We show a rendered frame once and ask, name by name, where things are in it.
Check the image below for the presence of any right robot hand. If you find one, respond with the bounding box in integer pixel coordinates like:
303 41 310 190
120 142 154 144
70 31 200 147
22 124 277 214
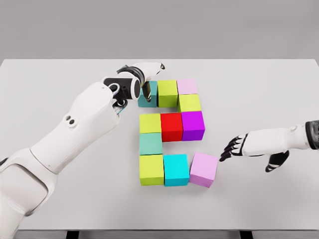
219 126 293 173

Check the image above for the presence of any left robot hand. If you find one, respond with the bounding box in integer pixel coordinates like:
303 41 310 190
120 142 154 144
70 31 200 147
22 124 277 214
135 62 166 103

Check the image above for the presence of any dark teal block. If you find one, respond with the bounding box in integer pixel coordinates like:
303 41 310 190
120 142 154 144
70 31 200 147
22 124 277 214
138 80 159 108

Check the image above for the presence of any light pink block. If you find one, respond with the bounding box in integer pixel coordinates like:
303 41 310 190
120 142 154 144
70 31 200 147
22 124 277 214
176 78 199 96
188 151 220 189

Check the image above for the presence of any yellow-green block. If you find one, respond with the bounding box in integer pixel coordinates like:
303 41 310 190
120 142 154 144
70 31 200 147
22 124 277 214
139 113 162 134
177 94 202 114
139 154 165 187
157 79 179 108

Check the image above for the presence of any red block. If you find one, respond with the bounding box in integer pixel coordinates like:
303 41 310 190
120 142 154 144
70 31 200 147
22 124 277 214
160 113 184 143

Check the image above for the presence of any purple block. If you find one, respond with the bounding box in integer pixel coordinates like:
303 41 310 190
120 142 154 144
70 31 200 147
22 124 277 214
180 111 206 141

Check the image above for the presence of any sea green block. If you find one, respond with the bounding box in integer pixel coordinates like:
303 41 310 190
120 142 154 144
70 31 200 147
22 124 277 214
139 132 163 156

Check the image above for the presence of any cyan block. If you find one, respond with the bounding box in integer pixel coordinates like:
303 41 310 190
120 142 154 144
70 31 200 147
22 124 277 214
162 153 190 187

